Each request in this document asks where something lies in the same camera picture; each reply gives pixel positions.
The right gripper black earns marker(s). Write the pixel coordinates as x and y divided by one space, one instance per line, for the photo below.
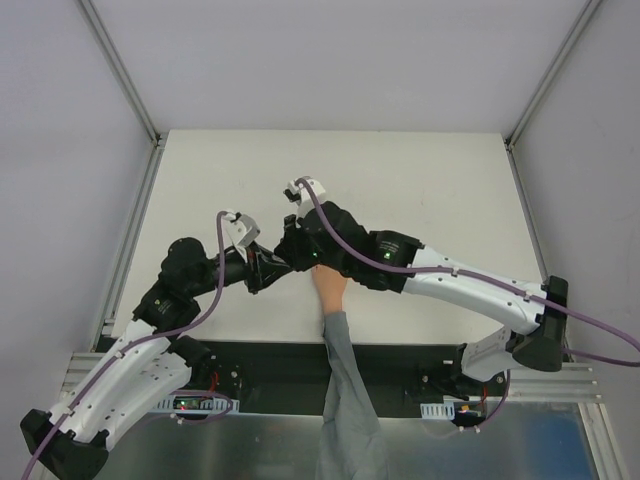
291 240

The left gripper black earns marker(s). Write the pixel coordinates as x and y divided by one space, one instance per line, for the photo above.
253 270

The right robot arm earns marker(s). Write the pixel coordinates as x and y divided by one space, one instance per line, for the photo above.
532 325

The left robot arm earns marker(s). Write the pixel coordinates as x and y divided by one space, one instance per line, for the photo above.
73 439

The grey sleeve forearm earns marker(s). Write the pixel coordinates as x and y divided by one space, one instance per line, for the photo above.
351 443

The mannequin hand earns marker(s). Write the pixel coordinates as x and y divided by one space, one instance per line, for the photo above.
330 286

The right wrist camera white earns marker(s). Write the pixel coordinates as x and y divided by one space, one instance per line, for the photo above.
302 193

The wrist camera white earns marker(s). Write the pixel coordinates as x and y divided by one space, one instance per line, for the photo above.
242 231
302 193

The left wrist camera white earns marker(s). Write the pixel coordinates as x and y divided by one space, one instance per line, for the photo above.
242 231

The left white cable duct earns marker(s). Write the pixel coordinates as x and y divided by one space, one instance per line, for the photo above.
195 405

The white cable duct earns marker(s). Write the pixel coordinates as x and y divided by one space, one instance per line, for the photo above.
444 411
195 405

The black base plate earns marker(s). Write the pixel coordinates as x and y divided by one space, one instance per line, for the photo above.
292 379

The right white cable duct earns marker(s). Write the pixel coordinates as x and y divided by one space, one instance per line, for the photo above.
444 411

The aluminium rail bar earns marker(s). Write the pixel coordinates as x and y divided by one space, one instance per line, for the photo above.
575 383

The left aluminium frame post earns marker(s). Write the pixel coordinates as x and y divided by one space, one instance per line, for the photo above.
119 71

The aluminium frame post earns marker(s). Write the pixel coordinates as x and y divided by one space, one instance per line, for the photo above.
119 71
566 48

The right aluminium frame post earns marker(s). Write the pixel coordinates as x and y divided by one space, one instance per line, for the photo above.
566 48

